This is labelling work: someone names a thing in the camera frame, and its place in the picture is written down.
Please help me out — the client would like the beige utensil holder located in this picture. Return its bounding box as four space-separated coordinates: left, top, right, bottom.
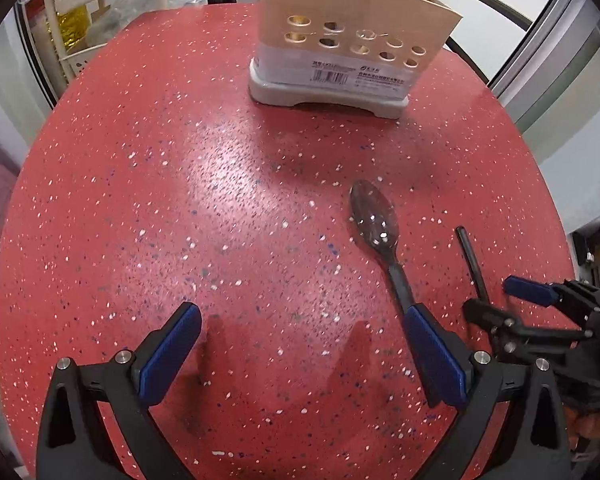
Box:
249 0 462 119

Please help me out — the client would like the slim black spoon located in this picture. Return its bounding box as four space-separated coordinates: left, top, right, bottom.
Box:
455 226 490 304

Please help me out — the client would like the person's right hand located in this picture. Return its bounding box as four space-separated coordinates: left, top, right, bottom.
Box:
565 406 600 450

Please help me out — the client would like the black handled clear spoon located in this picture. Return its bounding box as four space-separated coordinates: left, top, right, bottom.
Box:
349 180 416 315

